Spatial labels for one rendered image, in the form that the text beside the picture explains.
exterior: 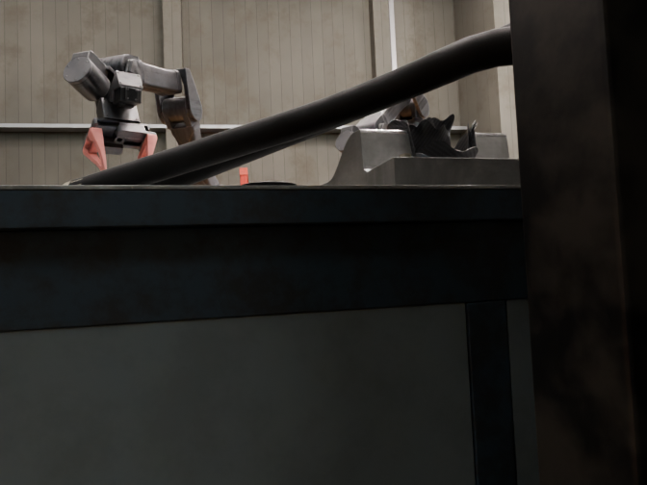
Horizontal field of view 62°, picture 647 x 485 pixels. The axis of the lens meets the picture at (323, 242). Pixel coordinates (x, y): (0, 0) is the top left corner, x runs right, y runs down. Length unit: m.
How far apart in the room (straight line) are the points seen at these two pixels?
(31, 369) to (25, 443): 0.06
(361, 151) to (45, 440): 0.56
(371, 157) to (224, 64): 9.39
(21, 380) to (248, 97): 9.54
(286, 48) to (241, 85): 1.09
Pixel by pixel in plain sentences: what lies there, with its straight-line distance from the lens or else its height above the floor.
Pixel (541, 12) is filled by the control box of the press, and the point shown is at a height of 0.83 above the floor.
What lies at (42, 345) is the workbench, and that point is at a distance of 0.55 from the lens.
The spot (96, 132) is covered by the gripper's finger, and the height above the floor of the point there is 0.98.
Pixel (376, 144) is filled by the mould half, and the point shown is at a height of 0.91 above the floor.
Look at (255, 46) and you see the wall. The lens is 10.34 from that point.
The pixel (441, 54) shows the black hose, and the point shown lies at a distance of 0.49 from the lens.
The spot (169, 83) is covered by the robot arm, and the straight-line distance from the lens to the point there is 1.34.
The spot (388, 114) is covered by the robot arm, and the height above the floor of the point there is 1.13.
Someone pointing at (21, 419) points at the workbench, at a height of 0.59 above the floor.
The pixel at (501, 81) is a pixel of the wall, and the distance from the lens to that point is 9.64.
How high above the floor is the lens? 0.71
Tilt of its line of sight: 3 degrees up
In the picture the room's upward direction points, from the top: 2 degrees counter-clockwise
